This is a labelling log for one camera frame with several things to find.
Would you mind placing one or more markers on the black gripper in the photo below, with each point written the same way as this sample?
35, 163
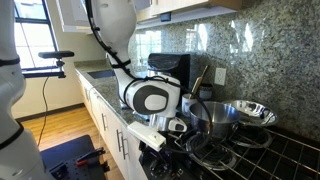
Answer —
170, 146

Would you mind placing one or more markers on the black perforated floor board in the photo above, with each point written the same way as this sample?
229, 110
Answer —
73, 150

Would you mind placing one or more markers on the black framed window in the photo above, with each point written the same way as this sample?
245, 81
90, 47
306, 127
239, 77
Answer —
33, 33

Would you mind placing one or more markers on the black stove top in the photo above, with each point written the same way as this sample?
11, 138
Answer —
245, 156

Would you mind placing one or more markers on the small black box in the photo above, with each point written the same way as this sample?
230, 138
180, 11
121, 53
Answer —
166, 17

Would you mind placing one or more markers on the dark glass jar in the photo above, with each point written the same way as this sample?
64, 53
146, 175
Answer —
205, 92

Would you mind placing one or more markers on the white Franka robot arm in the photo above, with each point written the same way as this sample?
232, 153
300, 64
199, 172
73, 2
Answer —
113, 26

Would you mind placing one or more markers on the white wall outlet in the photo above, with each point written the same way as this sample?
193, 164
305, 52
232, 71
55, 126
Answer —
220, 76

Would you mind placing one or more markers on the coil burner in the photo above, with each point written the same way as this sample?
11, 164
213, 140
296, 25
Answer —
253, 141
216, 156

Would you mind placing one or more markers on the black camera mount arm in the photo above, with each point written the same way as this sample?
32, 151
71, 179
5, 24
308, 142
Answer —
40, 74

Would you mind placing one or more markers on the white ceramic mug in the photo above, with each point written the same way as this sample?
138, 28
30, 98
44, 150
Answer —
187, 106

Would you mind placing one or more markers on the black electric stove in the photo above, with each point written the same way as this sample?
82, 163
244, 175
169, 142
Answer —
283, 173

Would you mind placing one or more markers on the white upper cabinet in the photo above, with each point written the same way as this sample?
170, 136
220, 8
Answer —
186, 6

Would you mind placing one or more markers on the black air fryer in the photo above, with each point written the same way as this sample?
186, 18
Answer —
173, 66

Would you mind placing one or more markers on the stainless steel pot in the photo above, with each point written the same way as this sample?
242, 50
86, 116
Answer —
216, 118

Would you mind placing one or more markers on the stainless steel bowl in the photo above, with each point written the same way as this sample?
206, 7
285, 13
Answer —
256, 113

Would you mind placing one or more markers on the kitchen sink basin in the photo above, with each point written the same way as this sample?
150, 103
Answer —
100, 73

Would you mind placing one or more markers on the black stereo camera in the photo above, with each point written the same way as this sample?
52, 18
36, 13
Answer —
56, 54

